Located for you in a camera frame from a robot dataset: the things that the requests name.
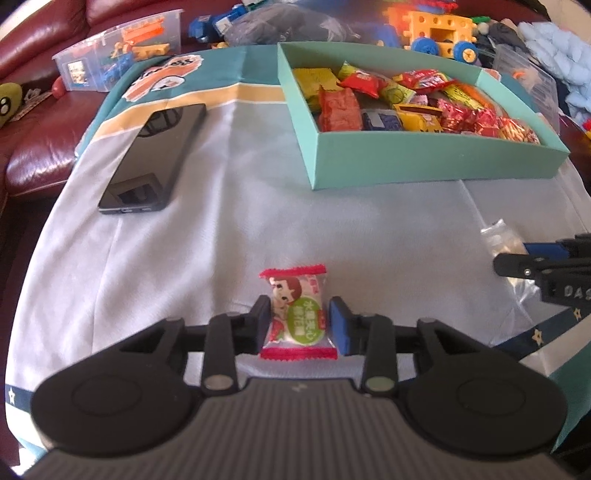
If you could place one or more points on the clear plastic wrapper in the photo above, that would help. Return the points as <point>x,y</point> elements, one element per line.
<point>501,235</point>

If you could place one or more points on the orange snack packet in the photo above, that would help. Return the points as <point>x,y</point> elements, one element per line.
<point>473,97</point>

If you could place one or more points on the patterned card strip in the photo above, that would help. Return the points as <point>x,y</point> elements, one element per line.
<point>30,104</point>

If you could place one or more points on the red packet with white characters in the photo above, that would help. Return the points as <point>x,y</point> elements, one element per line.
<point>362,84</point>

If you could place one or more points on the clear bin of toy blocks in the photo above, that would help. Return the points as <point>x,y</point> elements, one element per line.
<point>115,50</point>

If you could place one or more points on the pink striped snack packet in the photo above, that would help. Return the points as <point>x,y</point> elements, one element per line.
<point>519,131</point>

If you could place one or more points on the red rainbow candy packet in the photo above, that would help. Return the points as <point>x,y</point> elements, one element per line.
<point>425,78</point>

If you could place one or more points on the orange-red wafer packet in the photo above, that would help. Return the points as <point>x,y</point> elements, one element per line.
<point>339,110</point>

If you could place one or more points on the small red toy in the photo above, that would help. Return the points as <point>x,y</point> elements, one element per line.
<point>57,86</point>

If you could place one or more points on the clear plastic storage container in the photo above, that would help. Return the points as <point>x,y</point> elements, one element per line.
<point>531,78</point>

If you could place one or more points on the teal cardboard box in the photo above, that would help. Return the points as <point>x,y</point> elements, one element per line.
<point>369,161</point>

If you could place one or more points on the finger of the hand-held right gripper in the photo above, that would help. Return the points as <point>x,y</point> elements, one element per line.
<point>549,249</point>
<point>512,265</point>

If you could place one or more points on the grey plush toy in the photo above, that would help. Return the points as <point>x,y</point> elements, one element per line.
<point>501,34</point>

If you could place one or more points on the blue toy robot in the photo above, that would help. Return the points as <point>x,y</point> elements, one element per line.
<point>212,23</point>

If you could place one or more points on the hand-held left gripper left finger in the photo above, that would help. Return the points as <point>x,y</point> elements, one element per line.
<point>261,327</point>

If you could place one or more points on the yellow wavy snack packet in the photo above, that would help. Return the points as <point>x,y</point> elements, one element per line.
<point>314,81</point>

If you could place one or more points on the green plush toy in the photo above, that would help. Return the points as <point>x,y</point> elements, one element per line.
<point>9,104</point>

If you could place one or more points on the dark red leather sofa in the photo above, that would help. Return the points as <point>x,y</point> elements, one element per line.
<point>27,41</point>

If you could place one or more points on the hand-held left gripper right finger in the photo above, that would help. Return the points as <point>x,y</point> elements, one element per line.
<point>340,325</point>

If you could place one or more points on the dark plastic bag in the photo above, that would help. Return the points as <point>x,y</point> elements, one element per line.
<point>286,25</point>

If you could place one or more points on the yellow-green colourful candy packet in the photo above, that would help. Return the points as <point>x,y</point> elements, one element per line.
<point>397,94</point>

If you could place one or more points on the black smartphone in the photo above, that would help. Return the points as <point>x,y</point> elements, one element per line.
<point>147,157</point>

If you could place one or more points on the light blue fluffy cloth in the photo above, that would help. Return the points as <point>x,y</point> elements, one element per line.
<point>568,60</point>

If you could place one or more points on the small cartoon girl candy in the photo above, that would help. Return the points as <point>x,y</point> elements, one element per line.
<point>298,314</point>

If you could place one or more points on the yellow snack bar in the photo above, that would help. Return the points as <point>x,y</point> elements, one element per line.
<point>418,119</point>

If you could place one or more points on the colourful block toy vehicle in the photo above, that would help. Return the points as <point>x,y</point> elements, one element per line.
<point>434,27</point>

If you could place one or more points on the pile of small candy packets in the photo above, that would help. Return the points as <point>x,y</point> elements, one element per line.
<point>466,120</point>

